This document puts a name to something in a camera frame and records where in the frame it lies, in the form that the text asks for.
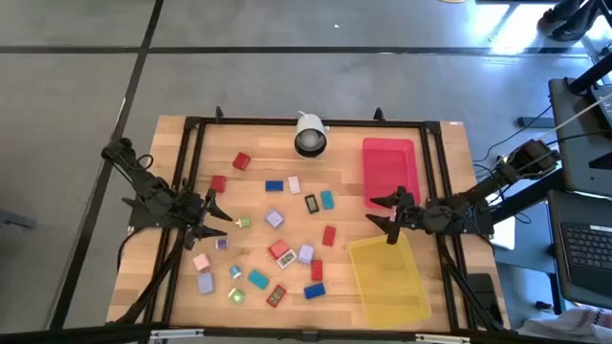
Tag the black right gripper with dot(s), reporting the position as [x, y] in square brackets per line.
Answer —
[413, 215]

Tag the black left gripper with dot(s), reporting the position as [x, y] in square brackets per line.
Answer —
[193, 212]

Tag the small purple wall charger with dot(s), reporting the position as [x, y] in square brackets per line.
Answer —
[222, 243]

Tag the green wall charger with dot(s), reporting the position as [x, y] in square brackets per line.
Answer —
[236, 296]
[245, 222]

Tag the pink wall charger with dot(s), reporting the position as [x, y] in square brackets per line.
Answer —
[201, 262]

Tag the small teal wall charger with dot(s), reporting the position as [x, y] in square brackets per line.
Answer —
[235, 272]

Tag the large lavender wall charger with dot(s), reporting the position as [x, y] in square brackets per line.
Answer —
[205, 283]

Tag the teal plastic box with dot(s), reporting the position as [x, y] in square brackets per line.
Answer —
[258, 279]
[327, 199]

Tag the black digital clock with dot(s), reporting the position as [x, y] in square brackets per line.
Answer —
[312, 204]

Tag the white digital clock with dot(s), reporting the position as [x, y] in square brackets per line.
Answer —
[287, 259]

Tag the white plastic box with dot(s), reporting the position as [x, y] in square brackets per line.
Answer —
[294, 185]

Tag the red tray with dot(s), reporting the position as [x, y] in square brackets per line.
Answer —
[276, 295]

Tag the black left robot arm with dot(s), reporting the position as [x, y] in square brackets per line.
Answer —
[143, 184]

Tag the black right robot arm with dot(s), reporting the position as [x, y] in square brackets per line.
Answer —
[478, 196]

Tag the pink plastic bin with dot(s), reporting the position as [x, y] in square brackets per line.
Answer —
[387, 165]

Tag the yellow plastic bin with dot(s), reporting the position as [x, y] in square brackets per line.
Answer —
[387, 286]

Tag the white paper sheet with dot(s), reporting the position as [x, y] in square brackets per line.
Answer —
[504, 234]

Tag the black storage box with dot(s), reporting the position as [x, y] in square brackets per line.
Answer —
[483, 291]

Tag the yellow power plug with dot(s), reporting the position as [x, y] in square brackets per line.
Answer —
[502, 161]

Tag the dark desk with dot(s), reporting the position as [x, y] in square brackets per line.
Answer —
[554, 239]
[578, 157]

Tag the black power strip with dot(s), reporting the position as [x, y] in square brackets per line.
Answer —
[535, 122]

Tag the grey metal foot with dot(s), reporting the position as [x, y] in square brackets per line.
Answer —
[14, 220]

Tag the black keyboard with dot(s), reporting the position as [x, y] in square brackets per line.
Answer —
[588, 248]

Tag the pale cloth bundle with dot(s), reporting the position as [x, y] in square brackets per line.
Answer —
[569, 327]

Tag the black desk device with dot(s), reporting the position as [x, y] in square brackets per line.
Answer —
[603, 110]

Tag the person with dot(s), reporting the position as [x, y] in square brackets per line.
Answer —
[571, 28]

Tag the small black camera box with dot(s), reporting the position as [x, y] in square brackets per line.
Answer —
[310, 336]

